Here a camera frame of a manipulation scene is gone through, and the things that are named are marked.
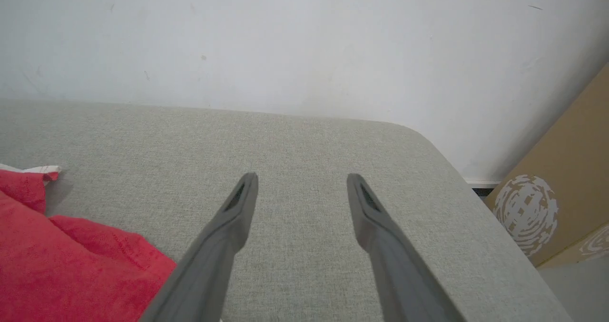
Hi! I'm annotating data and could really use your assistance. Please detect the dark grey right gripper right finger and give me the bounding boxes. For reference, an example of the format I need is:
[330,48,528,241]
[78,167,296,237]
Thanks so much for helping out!
[347,173,465,322]

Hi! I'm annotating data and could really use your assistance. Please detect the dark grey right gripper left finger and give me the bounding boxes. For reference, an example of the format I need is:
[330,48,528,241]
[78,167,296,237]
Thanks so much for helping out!
[138,172,259,322]

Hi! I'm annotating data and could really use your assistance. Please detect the red cloth garment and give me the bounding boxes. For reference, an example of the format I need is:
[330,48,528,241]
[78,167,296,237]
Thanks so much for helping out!
[0,164,177,322]

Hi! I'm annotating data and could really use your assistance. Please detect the beige fabric sofa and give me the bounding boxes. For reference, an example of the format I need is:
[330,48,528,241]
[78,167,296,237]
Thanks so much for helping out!
[0,98,574,322]

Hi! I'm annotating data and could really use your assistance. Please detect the brown cardboard box white print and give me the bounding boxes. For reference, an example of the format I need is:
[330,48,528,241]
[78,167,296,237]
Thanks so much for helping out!
[484,63,609,269]

